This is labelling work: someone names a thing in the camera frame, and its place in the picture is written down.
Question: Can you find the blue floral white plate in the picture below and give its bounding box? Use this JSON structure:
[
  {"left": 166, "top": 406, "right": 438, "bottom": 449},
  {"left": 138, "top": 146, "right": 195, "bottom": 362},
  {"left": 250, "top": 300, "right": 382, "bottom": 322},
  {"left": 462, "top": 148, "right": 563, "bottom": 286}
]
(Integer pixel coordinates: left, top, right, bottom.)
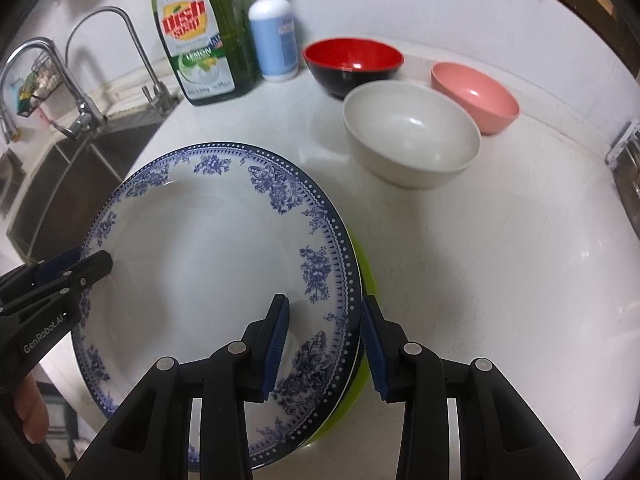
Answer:
[{"left": 72, "top": 142, "right": 362, "bottom": 468}]

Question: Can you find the pink bowl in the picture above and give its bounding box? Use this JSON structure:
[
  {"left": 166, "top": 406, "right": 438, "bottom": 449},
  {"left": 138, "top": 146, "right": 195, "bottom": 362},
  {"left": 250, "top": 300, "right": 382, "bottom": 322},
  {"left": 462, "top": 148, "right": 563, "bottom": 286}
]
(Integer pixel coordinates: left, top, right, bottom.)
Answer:
[{"left": 431, "top": 62, "right": 521, "bottom": 136}]

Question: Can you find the red and black bowl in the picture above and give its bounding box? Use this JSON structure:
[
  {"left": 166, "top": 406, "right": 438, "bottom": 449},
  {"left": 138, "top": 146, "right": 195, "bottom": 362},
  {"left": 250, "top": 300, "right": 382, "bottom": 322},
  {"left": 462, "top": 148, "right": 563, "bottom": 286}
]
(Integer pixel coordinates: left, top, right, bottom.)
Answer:
[{"left": 303, "top": 37, "right": 405, "bottom": 99}]

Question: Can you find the left hand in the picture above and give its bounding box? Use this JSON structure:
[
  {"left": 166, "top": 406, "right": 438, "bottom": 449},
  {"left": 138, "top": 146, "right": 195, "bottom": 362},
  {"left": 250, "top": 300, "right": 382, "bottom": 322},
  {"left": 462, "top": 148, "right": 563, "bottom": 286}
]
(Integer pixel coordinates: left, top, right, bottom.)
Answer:
[{"left": 13, "top": 373, "right": 49, "bottom": 444}]

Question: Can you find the stainless steel sink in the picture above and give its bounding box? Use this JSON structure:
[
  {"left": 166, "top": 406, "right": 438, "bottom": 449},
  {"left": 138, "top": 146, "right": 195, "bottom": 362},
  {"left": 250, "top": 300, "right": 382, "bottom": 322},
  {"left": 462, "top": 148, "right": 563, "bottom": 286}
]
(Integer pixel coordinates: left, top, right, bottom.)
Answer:
[{"left": 8, "top": 110, "right": 165, "bottom": 262}]

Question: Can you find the green plate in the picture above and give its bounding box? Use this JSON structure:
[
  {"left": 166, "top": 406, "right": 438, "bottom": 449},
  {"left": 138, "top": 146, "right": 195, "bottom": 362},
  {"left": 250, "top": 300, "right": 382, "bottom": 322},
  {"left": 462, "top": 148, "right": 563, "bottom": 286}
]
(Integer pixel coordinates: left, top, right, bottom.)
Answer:
[{"left": 301, "top": 228, "right": 374, "bottom": 449}]

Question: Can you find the hanging sponge basket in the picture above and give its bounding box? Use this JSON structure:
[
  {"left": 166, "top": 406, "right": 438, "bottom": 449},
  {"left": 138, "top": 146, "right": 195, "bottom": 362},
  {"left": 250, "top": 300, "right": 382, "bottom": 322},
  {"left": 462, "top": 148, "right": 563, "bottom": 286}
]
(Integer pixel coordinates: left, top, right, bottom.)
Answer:
[{"left": 16, "top": 53, "right": 62, "bottom": 117}]

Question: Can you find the curved chrome faucet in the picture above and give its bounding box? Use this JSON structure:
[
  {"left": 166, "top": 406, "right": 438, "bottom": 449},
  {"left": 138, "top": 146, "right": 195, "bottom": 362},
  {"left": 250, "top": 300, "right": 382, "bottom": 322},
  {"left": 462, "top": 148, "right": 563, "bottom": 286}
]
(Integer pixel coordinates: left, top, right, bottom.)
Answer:
[{"left": 64, "top": 6, "right": 178, "bottom": 115}]

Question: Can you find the green dish soap bottle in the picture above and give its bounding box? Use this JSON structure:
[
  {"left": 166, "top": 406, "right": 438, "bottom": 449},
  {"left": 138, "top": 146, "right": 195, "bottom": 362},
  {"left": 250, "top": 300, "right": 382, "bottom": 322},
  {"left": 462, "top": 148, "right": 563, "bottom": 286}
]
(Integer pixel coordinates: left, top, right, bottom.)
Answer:
[{"left": 152, "top": 0, "right": 258, "bottom": 106}]

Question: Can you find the white metal pot rack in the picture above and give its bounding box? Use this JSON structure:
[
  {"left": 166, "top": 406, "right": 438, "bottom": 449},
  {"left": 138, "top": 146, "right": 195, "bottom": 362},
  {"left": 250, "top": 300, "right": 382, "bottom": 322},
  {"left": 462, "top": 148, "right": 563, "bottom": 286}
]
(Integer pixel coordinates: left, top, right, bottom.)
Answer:
[{"left": 605, "top": 119, "right": 640, "bottom": 237}]

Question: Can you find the white bowl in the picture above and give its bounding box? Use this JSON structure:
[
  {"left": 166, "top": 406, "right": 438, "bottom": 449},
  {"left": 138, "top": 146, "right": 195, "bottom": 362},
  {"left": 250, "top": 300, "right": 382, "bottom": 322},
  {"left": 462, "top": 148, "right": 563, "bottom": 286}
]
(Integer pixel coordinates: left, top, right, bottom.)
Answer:
[{"left": 342, "top": 80, "right": 480, "bottom": 190}]

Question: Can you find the white blue pump bottle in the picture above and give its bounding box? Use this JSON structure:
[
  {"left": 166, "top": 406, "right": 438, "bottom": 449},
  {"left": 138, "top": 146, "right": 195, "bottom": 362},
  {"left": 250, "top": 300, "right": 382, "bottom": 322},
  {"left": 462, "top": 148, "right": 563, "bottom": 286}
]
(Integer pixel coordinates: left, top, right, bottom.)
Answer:
[{"left": 248, "top": 0, "right": 299, "bottom": 82}]

